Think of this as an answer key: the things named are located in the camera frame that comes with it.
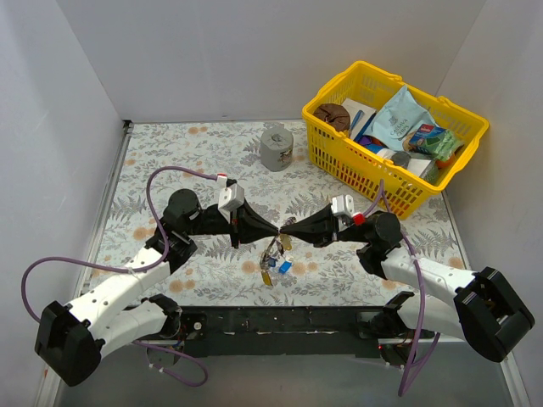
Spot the silver keyring with keys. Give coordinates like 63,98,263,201
259,233,292,287

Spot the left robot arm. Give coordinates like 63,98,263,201
35,184,278,387

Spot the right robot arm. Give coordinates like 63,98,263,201
280,205,535,362

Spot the yellow plastic basket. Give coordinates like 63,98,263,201
302,61,490,220

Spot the blue key tag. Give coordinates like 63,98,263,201
278,261,293,275

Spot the grey lid can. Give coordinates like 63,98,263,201
390,151,411,170

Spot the grey toilet paper roll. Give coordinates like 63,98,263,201
260,126,294,172

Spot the orange fruit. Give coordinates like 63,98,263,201
435,154,456,170

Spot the green sponge pack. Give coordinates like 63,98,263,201
402,124,463,161

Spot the brown round item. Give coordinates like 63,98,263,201
313,103,351,131

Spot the white box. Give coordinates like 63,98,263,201
342,98,377,141

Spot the light blue chips bag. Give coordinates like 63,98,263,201
365,86,436,151

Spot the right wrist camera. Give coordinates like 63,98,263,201
331,194,355,219

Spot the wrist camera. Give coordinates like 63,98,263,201
331,194,355,219
218,183,245,213

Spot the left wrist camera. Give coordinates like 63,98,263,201
218,183,245,213

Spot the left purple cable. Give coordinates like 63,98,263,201
20,165,228,387

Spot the purple cable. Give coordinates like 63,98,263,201
20,165,228,387
360,180,442,398

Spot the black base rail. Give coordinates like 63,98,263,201
131,304,442,360

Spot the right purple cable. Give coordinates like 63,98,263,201
360,180,442,398

